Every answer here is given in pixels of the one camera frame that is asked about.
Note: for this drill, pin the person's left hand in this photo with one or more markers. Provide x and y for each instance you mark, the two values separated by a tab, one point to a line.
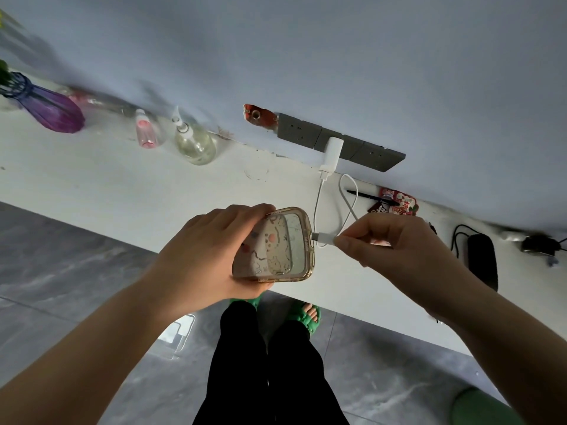
208	261

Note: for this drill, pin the person's right hand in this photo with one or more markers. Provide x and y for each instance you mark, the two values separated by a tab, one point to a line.
398	256

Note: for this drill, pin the phone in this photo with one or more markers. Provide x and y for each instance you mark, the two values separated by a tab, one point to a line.
283	247

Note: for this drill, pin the white TV cabinet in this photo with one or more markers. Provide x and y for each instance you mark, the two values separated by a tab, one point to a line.
133	194

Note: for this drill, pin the white charger plug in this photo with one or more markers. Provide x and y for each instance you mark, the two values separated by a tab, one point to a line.
333	154

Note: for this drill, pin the person's left forearm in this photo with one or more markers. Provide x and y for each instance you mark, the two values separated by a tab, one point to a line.
79	358

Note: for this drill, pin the person's right forearm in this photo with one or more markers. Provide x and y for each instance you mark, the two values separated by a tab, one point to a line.
518	349

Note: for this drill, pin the dark red snack packet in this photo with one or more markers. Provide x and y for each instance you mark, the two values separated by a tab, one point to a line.
378	208

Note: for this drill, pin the red and white snack packet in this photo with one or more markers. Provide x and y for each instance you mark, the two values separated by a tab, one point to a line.
405	203

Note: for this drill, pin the green left slipper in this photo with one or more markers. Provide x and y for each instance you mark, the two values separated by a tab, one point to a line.
252	301

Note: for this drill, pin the green slipper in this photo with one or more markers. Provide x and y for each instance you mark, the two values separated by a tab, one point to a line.
252	301
305	323

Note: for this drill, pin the black pen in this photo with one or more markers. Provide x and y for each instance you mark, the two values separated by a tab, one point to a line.
372	197

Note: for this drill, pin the black glasses case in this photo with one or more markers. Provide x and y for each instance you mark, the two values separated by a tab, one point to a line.
483	261

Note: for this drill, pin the green right slipper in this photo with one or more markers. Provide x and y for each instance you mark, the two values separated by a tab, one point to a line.
305	323

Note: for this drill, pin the small white object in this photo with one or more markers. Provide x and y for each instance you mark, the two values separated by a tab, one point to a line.
511	236

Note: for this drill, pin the clear glass spray bottle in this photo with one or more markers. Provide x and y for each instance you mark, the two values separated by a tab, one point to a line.
195	146

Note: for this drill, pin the black trousers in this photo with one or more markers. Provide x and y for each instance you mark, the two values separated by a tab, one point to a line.
248	371

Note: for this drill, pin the small black device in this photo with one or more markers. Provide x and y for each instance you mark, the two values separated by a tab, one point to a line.
538	245

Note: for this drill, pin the small pink bottle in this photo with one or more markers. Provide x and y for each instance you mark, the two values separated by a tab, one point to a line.
146	134

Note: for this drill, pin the green trash bin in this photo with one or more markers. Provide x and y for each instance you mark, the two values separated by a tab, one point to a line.
483	409

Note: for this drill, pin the purple glass vase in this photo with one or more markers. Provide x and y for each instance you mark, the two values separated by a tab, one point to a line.
53	112

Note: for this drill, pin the grey wall socket panel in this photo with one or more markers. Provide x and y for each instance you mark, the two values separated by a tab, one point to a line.
297	130

